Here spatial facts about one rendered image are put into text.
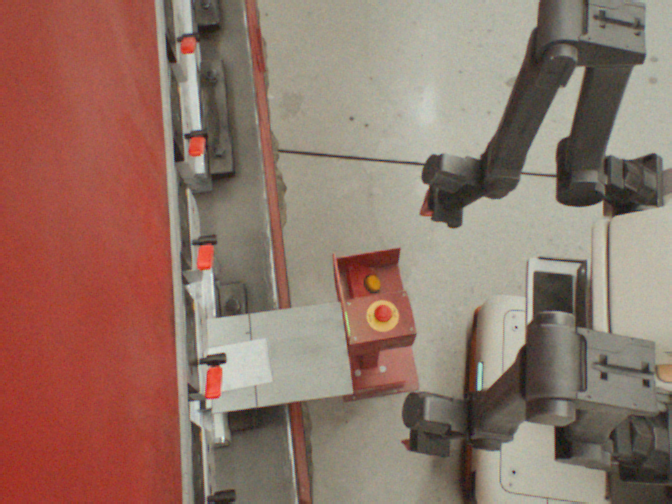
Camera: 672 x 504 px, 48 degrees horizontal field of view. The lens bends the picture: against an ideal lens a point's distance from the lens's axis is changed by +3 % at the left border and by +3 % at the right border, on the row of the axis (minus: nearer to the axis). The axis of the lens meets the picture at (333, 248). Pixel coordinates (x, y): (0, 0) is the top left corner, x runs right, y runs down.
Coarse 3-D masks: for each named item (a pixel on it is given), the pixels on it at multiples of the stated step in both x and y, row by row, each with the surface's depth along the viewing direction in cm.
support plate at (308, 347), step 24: (264, 312) 143; (288, 312) 143; (312, 312) 143; (336, 312) 143; (216, 336) 142; (240, 336) 142; (264, 336) 141; (288, 336) 141; (312, 336) 141; (336, 336) 141; (288, 360) 140; (312, 360) 140; (336, 360) 140; (264, 384) 138; (288, 384) 138; (312, 384) 138; (336, 384) 138; (216, 408) 137; (240, 408) 137
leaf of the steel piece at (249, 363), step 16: (224, 352) 140; (240, 352) 140; (256, 352) 140; (224, 368) 139; (240, 368) 139; (256, 368) 139; (272, 368) 137; (224, 384) 138; (240, 384) 138; (256, 384) 138
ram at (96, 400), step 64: (0, 0) 55; (64, 0) 71; (128, 0) 100; (0, 64) 53; (64, 64) 68; (128, 64) 94; (0, 128) 52; (64, 128) 65; (128, 128) 89; (0, 192) 50; (64, 192) 63; (128, 192) 85; (0, 256) 49; (64, 256) 61; (128, 256) 81; (0, 320) 48; (64, 320) 59; (128, 320) 78; (0, 384) 47; (64, 384) 57; (128, 384) 75; (0, 448) 46; (64, 448) 56; (128, 448) 72
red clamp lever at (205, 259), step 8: (192, 240) 121; (200, 240) 120; (208, 240) 120; (216, 240) 121; (200, 248) 118; (208, 248) 117; (200, 256) 115; (208, 256) 115; (200, 264) 114; (208, 264) 114
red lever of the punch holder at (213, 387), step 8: (200, 360) 114; (208, 360) 113; (216, 360) 113; (224, 360) 113; (216, 368) 111; (208, 376) 109; (216, 376) 109; (208, 384) 108; (216, 384) 107; (208, 392) 106; (216, 392) 106
